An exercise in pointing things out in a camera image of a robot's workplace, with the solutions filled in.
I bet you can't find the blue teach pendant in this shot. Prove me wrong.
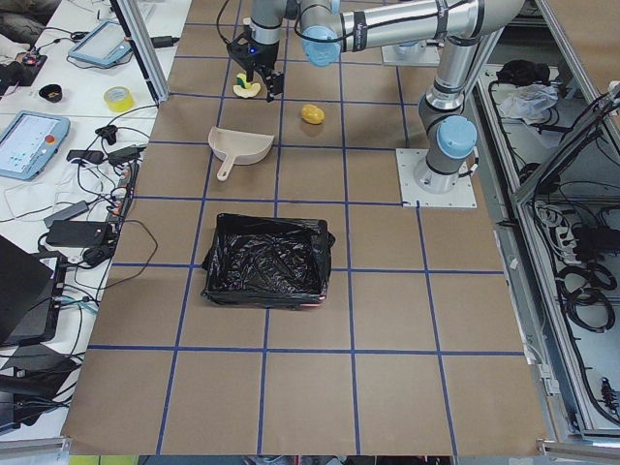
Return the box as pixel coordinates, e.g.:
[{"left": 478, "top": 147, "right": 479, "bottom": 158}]
[
  {"left": 68, "top": 20, "right": 132, "bottom": 69},
  {"left": 1, "top": 110, "right": 71, "bottom": 181}
]

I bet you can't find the black power adapter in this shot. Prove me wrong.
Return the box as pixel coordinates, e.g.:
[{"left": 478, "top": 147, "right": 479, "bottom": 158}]
[{"left": 46, "top": 220, "right": 112, "bottom": 247}]

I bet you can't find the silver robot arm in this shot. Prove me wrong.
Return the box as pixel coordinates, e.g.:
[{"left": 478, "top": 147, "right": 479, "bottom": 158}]
[
  {"left": 293, "top": 1, "right": 523, "bottom": 180},
  {"left": 227, "top": 1, "right": 345, "bottom": 102}
]

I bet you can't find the blue teach pendant upper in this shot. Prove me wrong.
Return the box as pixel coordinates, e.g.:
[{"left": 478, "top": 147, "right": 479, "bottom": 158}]
[{"left": 68, "top": 20, "right": 132, "bottom": 69}]

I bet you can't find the yellow tape roll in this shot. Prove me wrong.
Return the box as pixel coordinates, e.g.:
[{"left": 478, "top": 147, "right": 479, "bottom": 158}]
[{"left": 104, "top": 86, "right": 135, "bottom": 113}]

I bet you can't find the blue teach pendant lower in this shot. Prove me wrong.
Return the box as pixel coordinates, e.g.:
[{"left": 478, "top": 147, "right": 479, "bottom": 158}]
[{"left": 1, "top": 110, "right": 71, "bottom": 181}]

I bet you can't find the beige plastic dustpan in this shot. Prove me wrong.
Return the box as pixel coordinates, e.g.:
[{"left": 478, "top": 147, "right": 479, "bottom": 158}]
[{"left": 208, "top": 126, "right": 274, "bottom": 181}]

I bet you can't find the yellow green sponge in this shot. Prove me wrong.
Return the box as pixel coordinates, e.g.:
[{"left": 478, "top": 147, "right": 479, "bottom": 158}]
[{"left": 236, "top": 73, "right": 252, "bottom": 89}]

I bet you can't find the black small bowl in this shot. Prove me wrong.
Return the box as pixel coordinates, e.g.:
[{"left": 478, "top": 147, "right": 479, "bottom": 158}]
[{"left": 38, "top": 83, "right": 63, "bottom": 103}]

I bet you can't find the yellow crumpled bread toy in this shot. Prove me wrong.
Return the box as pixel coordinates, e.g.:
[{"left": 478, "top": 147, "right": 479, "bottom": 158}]
[{"left": 300, "top": 104, "right": 326, "bottom": 125}]

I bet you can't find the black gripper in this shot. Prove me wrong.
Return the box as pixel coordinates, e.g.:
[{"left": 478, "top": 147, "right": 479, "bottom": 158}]
[{"left": 227, "top": 27, "right": 284, "bottom": 102}]

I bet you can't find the beige curved peel piece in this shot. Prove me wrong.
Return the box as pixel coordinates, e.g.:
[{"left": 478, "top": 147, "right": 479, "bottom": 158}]
[{"left": 233, "top": 82, "right": 262, "bottom": 99}]

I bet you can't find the aluminium frame post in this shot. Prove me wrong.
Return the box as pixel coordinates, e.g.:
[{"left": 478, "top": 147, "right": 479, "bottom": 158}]
[{"left": 110, "top": 0, "right": 170, "bottom": 106}]

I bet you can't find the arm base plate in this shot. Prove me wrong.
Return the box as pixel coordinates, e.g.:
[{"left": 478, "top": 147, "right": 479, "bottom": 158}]
[{"left": 395, "top": 148, "right": 478, "bottom": 209}]

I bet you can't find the bin with black bag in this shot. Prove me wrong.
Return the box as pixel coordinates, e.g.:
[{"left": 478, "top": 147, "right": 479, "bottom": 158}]
[{"left": 201, "top": 213, "right": 335, "bottom": 309}]

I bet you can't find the black laptop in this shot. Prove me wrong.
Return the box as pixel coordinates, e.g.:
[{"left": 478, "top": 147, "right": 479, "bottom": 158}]
[{"left": 1, "top": 237, "right": 68, "bottom": 348}]

